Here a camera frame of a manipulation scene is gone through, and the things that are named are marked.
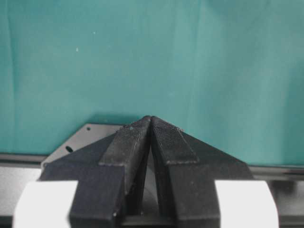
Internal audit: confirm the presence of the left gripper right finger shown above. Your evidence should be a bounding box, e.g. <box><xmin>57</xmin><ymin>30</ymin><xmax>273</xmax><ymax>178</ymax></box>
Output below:
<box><xmin>150</xmin><ymin>116</ymin><xmax>253</xmax><ymax>228</ymax></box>

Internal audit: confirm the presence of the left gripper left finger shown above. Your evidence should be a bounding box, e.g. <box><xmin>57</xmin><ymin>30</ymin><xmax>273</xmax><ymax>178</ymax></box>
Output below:
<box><xmin>40</xmin><ymin>116</ymin><xmax>151</xmax><ymax>228</ymax></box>

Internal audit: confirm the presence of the green table cloth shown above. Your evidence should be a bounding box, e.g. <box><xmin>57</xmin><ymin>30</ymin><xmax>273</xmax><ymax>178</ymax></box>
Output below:
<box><xmin>0</xmin><ymin>0</ymin><xmax>304</xmax><ymax>165</ymax></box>

